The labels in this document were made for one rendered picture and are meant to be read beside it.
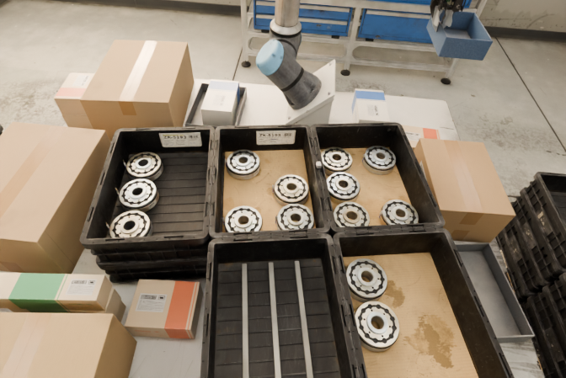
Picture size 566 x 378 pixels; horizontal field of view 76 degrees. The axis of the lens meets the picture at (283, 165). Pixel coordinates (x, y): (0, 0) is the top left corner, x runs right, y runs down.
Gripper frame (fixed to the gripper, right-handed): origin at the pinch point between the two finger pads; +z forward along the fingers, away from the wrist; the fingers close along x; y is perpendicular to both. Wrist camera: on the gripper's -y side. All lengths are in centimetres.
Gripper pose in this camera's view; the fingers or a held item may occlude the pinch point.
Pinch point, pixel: (438, 27)
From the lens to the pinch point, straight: 141.2
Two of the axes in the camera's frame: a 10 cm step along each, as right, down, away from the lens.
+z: 0.3, 6.7, 7.4
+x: 9.9, 0.6, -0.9
